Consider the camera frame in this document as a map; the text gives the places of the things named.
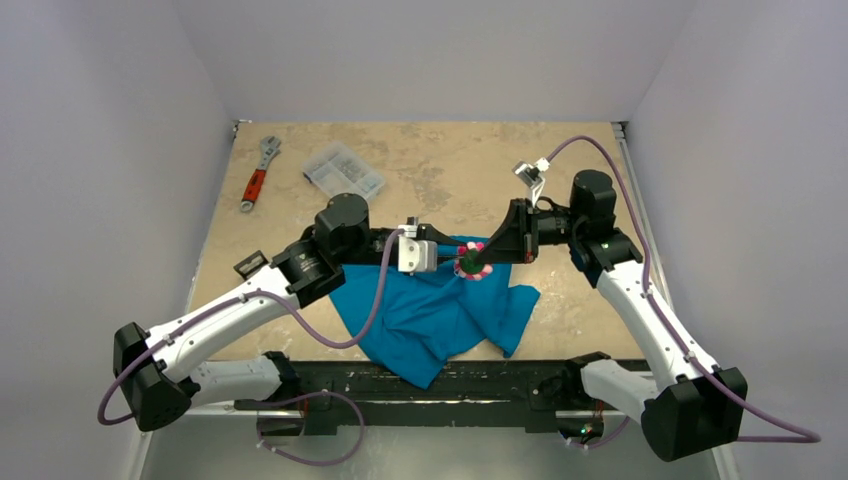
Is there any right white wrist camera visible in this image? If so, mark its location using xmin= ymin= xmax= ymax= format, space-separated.
xmin=513 ymin=157 xmax=550 ymax=207

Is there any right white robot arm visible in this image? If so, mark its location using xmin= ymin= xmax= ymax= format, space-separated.
xmin=475 ymin=165 xmax=748 ymax=462

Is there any red handled adjustable wrench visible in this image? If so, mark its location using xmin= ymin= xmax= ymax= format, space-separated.
xmin=239 ymin=136 xmax=281 ymax=213

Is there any pink flower brooch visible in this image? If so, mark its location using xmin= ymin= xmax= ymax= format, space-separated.
xmin=453 ymin=241 xmax=494 ymax=281

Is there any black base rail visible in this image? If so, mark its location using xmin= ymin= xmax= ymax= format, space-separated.
xmin=234 ymin=360 xmax=621 ymax=442

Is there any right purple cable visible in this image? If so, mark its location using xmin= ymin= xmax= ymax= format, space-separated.
xmin=546 ymin=135 xmax=821 ymax=444

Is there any clear plastic organizer box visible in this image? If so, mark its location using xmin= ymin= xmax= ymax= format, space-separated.
xmin=302 ymin=141 xmax=386 ymax=202

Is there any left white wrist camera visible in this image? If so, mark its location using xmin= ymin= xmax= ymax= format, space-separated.
xmin=397 ymin=225 xmax=438 ymax=274

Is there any aluminium frame rail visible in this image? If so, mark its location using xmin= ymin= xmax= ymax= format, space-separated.
xmin=135 ymin=399 xmax=740 ymax=479

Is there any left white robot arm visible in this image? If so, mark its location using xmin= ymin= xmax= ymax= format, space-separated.
xmin=98 ymin=194 xmax=461 ymax=432

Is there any small black square frame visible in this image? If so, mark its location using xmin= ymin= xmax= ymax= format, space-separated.
xmin=233 ymin=250 xmax=269 ymax=280

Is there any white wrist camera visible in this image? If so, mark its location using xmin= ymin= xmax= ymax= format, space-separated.
xmin=513 ymin=157 xmax=550 ymax=207
xmin=397 ymin=225 xmax=438 ymax=274

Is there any blue t-shirt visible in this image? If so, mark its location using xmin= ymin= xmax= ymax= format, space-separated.
xmin=359 ymin=262 xmax=540 ymax=389

